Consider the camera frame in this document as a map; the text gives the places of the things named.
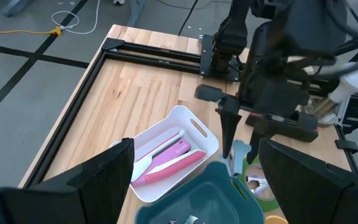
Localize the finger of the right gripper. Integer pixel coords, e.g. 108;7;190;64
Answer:
219;110;244;160
246;128;272;166

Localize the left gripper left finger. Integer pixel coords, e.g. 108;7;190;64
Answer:
0;138;135;224

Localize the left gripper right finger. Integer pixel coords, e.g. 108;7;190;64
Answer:
258;138;358;224

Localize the light blue stapler remover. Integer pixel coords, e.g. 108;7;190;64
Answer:
226;139;252;177

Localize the lilac stapler remover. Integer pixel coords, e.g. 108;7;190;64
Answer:
246;174;269;196

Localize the green tape roll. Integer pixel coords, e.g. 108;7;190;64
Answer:
237;154;282;213

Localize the white plastic bin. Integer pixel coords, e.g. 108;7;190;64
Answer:
109;105;220;203

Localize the teal plastic bin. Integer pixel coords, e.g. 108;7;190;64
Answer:
134;161;265;224

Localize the grey desk foot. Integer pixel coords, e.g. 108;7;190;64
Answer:
1;0;33;17
125;0;146;28

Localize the black aluminium table frame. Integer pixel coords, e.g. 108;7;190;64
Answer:
19;37;358;189

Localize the yellow floor cable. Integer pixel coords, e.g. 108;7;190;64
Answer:
0;27;62;36

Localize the white floor cable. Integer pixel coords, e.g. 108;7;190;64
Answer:
51;0;101;35

